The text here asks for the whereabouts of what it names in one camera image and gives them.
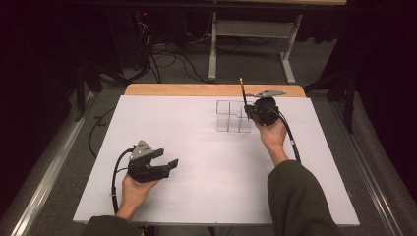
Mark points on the white metal desk frame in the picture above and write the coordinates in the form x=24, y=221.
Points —
x=252, y=29

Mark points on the black computer tower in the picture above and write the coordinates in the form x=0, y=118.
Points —
x=129, y=36

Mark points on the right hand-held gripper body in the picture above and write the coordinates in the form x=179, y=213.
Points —
x=266, y=111

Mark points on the person's left hand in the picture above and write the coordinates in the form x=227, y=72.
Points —
x=134, y=193

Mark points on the clear acrylic organizer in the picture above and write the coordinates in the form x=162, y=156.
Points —
x=229, y=114

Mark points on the person's right hand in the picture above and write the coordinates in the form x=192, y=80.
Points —
x=272, y=136

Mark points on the aluminium rail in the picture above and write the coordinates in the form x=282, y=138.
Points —
x=49, y=175
x=367, y=164

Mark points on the black metal stand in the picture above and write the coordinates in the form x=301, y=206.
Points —
x=349, y=98
x=81, y=88

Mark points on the black pencil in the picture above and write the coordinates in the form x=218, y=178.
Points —
x=243, y=90

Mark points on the wooden table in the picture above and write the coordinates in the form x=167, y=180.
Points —
x=196, y=90

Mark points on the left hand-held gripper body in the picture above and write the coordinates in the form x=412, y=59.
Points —
x=142, y=172

